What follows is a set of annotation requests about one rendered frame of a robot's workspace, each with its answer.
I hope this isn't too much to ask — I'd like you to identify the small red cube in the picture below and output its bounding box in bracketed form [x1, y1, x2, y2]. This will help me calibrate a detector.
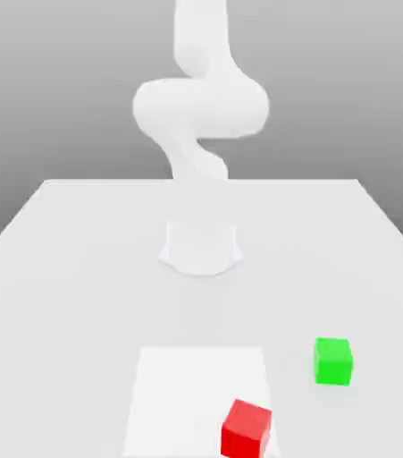
[220, 398, 273, 458]

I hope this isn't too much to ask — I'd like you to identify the small green cube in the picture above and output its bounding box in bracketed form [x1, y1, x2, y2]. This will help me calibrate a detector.
[313, 336, 354, 387]

